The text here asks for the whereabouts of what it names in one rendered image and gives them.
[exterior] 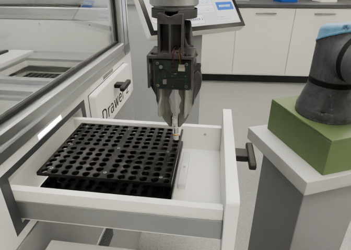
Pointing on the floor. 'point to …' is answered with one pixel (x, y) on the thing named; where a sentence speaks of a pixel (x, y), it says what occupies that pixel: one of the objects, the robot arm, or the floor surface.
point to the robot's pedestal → (296, 200)
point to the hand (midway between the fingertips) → (175, 117)
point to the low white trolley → (78, 246)
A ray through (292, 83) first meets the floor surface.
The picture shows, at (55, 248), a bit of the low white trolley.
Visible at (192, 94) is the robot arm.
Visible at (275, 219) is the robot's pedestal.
